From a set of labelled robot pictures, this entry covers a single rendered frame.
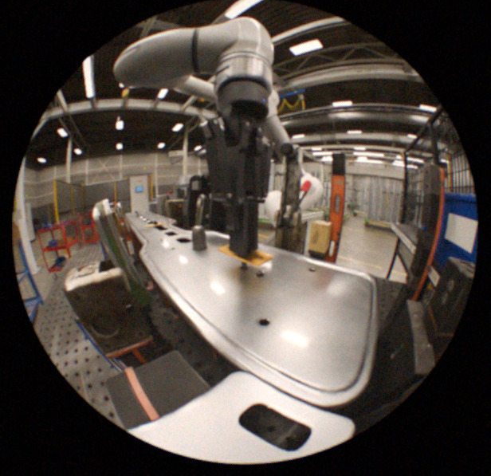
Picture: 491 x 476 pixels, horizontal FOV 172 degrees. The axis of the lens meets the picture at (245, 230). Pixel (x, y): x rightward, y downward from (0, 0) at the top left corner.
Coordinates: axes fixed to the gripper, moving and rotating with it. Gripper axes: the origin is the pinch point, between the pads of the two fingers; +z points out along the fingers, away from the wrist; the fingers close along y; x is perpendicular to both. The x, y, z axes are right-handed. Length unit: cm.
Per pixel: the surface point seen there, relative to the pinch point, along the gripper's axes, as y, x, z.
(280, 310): 4.6, 9.4, 6.5
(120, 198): -22, -793, -12
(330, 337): 5.4, 15.2, 6.5
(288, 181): -15.1, -0.5, -7.3
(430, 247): -13.8, 30.7, 0.9
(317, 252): -10.9, 8.2, 5.3
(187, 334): 6.2, -18.7, 36.4
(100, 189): 82, -801, -67
